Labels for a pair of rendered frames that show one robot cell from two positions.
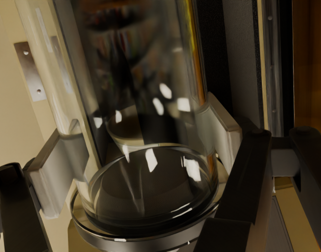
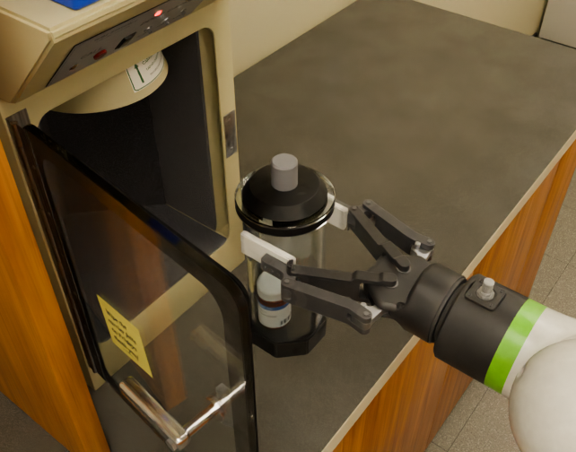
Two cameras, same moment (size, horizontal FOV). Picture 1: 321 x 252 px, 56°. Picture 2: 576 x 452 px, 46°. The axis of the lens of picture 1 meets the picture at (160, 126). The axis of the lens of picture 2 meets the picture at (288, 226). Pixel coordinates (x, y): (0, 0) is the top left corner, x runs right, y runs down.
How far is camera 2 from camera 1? 0.74 m
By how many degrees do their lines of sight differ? 80
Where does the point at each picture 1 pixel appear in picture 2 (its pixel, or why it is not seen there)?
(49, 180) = (340, 222)
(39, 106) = (231, 106)
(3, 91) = not seen: outside the picture
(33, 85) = (231, 124)
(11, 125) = not seen: outside the picture
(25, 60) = (232, 142)
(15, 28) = (233, 162)
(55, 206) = (344, 215)
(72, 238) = not seen: outside the picture
